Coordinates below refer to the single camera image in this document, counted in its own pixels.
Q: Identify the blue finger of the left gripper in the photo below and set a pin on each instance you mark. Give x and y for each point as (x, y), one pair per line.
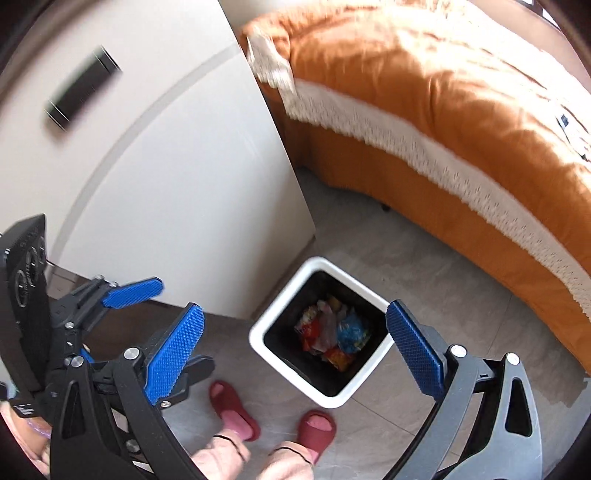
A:
(86, 356)
(134, 293)

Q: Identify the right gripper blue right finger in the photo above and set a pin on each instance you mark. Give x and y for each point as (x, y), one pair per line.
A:
(484, 424)

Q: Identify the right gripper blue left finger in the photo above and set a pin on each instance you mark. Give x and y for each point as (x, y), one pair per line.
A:
(108, 425)

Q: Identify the red white snack wrapper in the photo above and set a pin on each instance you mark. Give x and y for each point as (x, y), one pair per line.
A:
(318, 328)

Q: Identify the white square trash bin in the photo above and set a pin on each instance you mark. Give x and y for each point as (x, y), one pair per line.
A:
(328, 379)

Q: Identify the blue snack bag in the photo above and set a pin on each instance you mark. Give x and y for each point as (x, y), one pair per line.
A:
(352, 335)

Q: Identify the left red slipper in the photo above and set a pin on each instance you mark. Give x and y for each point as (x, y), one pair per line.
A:
(229, 408)

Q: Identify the white nightstand cabinet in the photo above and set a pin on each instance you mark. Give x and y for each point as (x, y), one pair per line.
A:
(138, 130)

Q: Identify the orange covered bed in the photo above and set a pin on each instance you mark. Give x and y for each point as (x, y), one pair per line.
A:
(449, 118)

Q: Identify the black camera module left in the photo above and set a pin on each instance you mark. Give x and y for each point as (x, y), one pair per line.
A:
(25, 317)

